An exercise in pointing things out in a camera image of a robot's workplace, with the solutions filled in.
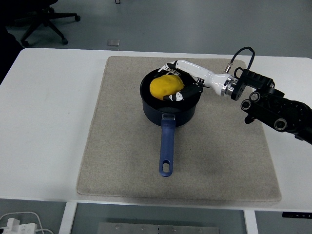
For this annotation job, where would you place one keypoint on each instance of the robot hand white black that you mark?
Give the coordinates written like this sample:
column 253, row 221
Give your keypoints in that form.
column 212, row 79

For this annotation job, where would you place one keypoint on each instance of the yellow potato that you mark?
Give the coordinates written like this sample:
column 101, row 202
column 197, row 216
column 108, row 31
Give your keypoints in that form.
column 165, row 86

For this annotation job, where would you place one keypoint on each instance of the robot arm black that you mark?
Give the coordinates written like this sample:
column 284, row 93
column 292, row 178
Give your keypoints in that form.
column 273, row 107

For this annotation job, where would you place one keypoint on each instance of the silver floor socket plate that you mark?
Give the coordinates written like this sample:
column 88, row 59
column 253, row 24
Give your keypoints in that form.
column 113, row 43

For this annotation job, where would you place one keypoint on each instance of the beige fabric mat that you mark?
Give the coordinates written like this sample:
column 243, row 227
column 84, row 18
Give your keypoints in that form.
column 126, row 146

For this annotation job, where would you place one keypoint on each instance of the white table leg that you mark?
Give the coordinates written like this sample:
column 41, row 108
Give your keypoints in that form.
column 67, row 219
column 250, row 223

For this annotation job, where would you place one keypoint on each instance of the grey metal plate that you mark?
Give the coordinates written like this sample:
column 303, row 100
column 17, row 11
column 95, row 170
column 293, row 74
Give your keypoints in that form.
column 158, row 229

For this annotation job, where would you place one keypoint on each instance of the black table control panel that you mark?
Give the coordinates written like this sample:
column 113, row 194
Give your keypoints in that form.
column 297, row 215

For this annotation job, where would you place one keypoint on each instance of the black office chair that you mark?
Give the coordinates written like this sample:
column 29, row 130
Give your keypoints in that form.
column 41, row 14

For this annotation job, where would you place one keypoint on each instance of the person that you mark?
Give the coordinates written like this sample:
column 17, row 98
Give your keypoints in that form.
column 7, row 53

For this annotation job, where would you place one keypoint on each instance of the white power strip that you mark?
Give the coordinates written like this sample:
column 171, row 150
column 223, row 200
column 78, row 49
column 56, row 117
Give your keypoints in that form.
column 22, row 228

